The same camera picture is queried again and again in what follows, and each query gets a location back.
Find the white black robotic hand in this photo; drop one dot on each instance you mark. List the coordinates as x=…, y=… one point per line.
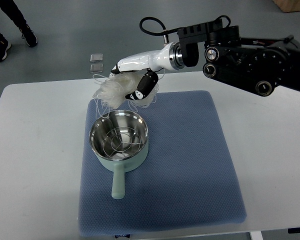
x=168, y=58

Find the white vermicelli noodle bundle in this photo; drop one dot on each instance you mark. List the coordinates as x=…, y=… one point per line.
x=113, y=90

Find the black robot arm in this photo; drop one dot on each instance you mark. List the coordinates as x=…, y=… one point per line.
x=255, y=65

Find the mint green steel pot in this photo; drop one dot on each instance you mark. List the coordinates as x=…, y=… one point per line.
x=119, y=118

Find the lower grey floor plate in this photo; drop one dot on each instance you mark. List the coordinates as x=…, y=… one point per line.
x=96, y=68

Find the grey floor plate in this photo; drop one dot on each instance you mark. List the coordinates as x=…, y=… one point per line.
x=96, y=57
x=96, y=68

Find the upper grey floor plate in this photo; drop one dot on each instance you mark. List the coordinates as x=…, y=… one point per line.
x=96, y=57

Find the cardboard box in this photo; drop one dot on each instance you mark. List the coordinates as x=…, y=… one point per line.
x=288, y=6

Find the blue textured mat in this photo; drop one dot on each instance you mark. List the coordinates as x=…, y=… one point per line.
x=187, y=180

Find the person right black shoe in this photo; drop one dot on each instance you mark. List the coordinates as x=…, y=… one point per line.
x=29, y=36

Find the person black shoe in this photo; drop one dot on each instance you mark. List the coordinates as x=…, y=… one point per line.
x=4, y=47
x=29, y=36

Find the person left black shoe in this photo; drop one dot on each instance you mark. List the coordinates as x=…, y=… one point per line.
x=4, y=47

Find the white table leg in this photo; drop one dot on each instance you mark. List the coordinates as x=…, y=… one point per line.
x=256, y=235

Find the black table control panel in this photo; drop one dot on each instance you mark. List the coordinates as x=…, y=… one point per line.
x=294, y=230

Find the round wire steaming rack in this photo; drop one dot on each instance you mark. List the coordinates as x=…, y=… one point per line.
x=121, y=142

